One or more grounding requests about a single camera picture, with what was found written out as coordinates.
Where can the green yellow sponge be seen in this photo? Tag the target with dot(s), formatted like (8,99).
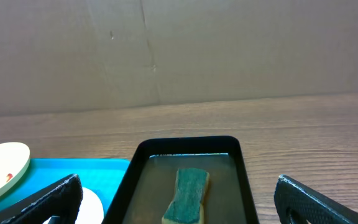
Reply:
(187,206)

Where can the white plate with orange smear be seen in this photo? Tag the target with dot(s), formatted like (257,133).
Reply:
(91,209)

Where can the teal plastic tray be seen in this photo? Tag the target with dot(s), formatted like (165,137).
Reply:
(102,176)

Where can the black water tray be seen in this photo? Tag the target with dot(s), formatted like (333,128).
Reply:
(148,185)

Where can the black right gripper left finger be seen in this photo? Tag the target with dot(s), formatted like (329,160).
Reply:
(62,199)

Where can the yellow plate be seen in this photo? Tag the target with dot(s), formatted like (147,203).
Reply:
(14,161)

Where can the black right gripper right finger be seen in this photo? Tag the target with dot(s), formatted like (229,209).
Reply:
(297,203)

